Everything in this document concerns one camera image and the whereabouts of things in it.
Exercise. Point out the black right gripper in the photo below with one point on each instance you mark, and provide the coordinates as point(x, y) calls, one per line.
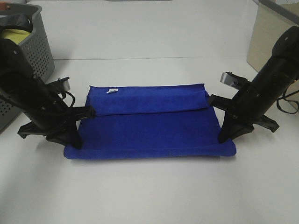
point(248, 106)

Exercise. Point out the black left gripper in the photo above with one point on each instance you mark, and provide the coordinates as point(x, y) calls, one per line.
point(52, 114)

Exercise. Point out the blue towel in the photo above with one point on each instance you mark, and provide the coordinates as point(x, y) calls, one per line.
point(149, 122)

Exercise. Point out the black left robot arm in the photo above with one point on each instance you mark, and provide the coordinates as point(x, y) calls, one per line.
point(12, 64)

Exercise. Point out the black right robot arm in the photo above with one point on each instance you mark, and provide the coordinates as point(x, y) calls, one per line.
point(286, 50)

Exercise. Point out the grey perforated laundry basket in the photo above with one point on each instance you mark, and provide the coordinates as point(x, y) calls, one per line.
point(35, 49)

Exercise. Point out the beige storage box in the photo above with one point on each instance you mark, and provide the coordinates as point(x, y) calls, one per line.
point(273, 18)

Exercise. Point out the yellow-green towel in basket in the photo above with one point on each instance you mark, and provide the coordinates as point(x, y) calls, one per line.
point(15, 35)

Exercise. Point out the dark cloth in basket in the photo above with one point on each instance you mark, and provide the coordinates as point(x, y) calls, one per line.
point(15, 21)

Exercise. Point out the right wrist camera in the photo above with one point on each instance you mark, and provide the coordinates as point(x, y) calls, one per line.
point(233, 80)

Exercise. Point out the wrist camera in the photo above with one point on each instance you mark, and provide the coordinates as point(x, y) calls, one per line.
point(61, 85)
point(233, 80)

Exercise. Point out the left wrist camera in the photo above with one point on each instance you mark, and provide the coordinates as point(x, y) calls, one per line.
point(61, 85)

